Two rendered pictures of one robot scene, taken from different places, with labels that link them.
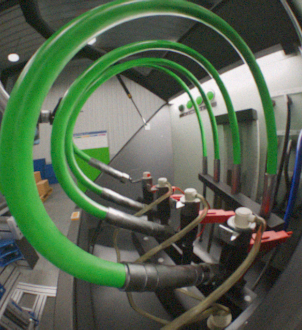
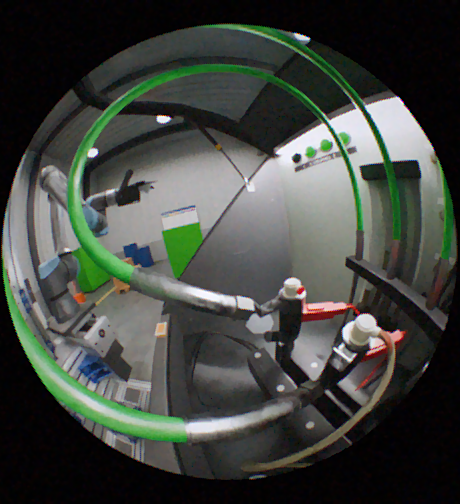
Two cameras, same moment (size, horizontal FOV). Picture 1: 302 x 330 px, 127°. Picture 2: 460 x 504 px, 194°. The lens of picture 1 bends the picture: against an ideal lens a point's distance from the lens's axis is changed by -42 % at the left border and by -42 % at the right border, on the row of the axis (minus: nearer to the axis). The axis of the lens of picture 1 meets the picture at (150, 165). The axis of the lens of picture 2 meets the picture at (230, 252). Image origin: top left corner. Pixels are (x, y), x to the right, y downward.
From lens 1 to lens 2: 0.20 m
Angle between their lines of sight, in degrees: 9
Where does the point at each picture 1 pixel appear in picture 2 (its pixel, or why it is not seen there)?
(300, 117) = not seen: outside the picture
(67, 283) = (166, 446)
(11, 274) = (107, 387)
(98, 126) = (186, 201)
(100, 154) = (191, 230)
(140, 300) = (264, 437)
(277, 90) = not seen: outside the picture
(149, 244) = not seen: hidden behind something
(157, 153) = (269, 225)
